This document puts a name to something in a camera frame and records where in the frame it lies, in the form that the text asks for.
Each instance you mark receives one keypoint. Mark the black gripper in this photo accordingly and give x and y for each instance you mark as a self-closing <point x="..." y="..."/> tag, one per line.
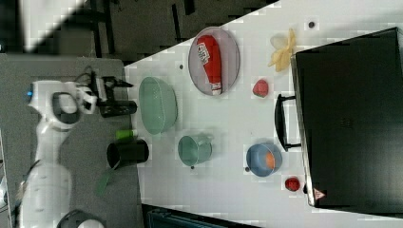
<point x="109" y="98"/>

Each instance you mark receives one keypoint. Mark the green plastic strainer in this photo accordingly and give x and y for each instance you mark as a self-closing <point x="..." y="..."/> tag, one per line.
<point x="158" y="105"/>

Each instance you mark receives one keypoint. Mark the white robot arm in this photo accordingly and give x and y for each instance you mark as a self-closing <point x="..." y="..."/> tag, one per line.
<point x="46" y="191"/>

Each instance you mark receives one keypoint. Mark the black cylindrical container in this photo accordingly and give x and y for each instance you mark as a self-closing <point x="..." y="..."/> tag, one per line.
<point x="127" y="152"/>

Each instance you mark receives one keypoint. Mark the green plastic spatula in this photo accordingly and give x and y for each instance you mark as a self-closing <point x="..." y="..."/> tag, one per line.
<point x="104" y="179"/>

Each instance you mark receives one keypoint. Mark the red ketchup bottle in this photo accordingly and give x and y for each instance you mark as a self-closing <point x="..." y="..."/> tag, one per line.
<point x="210" y="57"/>

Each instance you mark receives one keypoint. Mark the green plastic cup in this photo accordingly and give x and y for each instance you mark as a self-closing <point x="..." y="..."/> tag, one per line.
<point x="194" y="149"/>

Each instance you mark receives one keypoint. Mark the grey round plate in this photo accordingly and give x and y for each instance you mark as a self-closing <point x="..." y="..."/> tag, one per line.
<point x="230" y="61"/>

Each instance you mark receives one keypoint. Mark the toy strawberry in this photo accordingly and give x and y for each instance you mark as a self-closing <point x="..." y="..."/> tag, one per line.
<point x="261" y="88"/>

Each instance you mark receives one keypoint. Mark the blue bowl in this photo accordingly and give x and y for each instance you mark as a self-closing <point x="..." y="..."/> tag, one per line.
<point x="256" y="158"/>

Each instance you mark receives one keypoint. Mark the peeled toy banana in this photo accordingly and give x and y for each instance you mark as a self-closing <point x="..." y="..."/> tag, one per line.
<point x="284" y="45"/>

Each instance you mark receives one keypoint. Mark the orange toy fruit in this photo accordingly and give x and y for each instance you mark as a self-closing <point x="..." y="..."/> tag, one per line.
<point x="270" y="160"/>

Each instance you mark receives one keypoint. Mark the black toaster oven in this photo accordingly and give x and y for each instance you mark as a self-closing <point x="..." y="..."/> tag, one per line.
<point x="349" y="99"/>

